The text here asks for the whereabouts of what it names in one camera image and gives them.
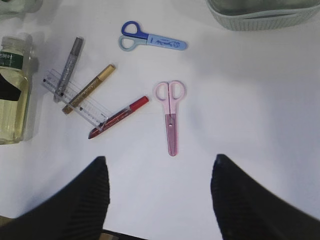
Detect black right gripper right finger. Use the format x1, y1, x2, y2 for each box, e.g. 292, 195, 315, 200
210, 154, 320, 240

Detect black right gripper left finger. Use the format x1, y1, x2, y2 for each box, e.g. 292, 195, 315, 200
0, 156, 110, 240

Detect yellow tea bottle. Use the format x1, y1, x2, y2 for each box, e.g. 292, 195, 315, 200
0, 33, 35, 145

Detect clear plastic ruler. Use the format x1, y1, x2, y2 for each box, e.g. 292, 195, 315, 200
42, 69, 112, 129

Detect red marker pen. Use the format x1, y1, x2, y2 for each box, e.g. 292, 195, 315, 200
88, 96, 149, 140

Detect silver marker pen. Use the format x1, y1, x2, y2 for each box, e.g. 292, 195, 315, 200
53, 37, 84, 103

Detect gold marker pen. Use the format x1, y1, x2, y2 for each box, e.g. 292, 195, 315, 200
62, 64, 116, 115

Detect pale green woven basket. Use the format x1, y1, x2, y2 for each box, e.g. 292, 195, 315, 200
206, 0, 320, 32

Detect pale green wavy glass plate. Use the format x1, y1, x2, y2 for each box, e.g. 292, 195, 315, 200
0, 0, 43, 15

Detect pink scissors with purple cover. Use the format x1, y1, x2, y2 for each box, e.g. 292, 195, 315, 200
153, 80, 186, 157

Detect blue scissors with cover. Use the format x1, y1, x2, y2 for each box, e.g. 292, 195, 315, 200
118, 21, 188, 52

